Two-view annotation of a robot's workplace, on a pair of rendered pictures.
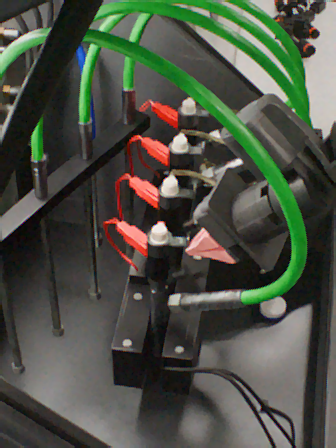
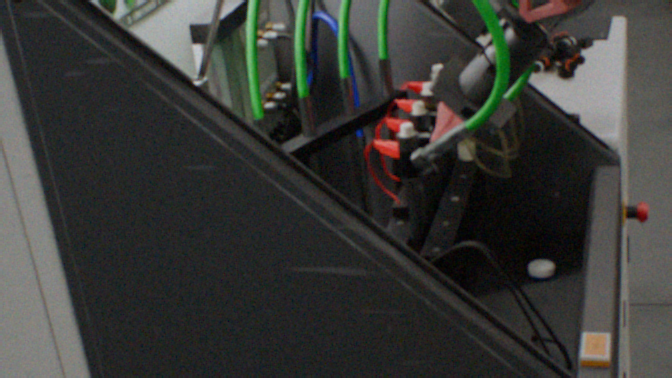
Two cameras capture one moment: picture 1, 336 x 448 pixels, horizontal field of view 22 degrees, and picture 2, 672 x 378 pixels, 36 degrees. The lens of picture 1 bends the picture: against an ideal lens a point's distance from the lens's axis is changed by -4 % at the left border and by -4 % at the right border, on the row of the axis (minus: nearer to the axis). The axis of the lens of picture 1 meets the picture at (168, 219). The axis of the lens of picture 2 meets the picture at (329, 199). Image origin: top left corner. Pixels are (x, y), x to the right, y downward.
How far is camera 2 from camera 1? 0.60 m
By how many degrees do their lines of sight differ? 21
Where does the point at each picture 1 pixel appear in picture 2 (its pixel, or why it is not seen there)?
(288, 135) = not seen: outside the picture
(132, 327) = not seen: hidden behind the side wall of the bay
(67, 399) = not seen: hidden behind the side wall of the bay
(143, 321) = (404, 237)
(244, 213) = (468, 76)
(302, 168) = (508, 16)
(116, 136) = (377, 103)
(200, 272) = (457, 206)
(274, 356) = (545, 303)
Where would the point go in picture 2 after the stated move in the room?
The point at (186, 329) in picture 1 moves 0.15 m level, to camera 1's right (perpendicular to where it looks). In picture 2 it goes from (443, 238) to (558, 232)
